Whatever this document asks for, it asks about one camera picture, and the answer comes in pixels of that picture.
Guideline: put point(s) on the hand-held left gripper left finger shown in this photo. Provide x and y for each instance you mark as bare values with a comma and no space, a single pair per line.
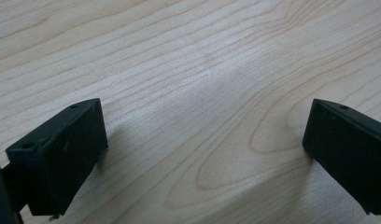
62,155

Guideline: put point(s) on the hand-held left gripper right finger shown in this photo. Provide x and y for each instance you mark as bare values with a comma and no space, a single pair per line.
350,149

